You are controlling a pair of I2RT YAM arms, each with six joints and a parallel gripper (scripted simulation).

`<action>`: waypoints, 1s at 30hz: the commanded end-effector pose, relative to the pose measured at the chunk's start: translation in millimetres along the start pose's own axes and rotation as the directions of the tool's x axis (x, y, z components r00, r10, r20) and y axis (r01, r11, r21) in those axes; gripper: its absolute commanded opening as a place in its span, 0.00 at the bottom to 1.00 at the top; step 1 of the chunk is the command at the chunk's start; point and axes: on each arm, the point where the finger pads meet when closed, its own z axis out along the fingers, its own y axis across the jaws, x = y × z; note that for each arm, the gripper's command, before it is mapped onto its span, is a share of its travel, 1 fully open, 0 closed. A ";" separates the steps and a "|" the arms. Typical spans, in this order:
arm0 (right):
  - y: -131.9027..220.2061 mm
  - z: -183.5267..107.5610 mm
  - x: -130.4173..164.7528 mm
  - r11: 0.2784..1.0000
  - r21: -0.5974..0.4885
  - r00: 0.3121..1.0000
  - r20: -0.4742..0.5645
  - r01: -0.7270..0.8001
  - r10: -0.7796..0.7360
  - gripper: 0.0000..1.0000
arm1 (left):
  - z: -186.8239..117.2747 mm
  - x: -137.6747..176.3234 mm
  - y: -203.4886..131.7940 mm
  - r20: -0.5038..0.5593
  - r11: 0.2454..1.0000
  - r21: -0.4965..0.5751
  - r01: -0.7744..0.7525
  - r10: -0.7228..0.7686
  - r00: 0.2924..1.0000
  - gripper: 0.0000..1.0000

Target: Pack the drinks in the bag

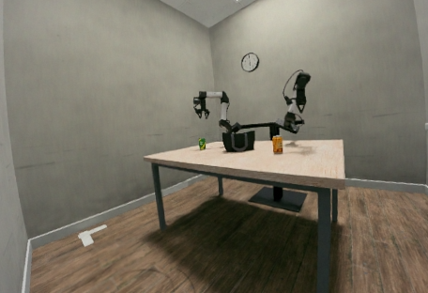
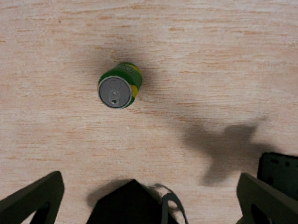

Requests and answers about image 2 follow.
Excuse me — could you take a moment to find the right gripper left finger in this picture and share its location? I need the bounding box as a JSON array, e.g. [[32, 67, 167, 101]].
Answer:
[[0, 170, 65, 224]]

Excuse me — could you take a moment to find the green and yellow drink can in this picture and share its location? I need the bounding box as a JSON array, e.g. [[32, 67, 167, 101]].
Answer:
[[97, 62, 142, 109]]

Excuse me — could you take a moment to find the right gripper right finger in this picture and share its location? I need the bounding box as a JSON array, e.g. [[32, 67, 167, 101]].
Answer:
[[236, 173, 298, 224]]

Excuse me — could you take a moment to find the black fabric bag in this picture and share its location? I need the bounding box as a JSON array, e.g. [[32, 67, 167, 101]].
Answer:
[[86, 180, 188, 224]]

